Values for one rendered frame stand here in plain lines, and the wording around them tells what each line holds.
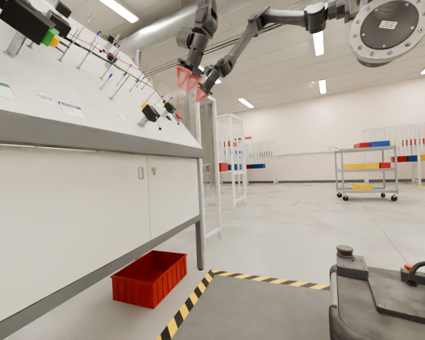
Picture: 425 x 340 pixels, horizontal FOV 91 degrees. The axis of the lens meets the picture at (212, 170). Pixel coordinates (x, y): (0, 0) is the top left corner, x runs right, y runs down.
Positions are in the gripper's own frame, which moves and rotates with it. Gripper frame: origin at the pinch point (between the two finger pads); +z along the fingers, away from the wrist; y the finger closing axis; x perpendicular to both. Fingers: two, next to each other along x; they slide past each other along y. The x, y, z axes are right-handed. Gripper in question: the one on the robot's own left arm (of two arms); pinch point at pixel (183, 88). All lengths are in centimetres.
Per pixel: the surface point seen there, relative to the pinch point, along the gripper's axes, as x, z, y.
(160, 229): 9, 66, -8
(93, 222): 8, 52, 28
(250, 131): -288, 18, -834
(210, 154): -45, 45, -124
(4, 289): 15, 58, 51
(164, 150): -7.1, 29.8, -10.3
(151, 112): -11.2, 14.4, 1.5
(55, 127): -1.2, 23.5, 39.9
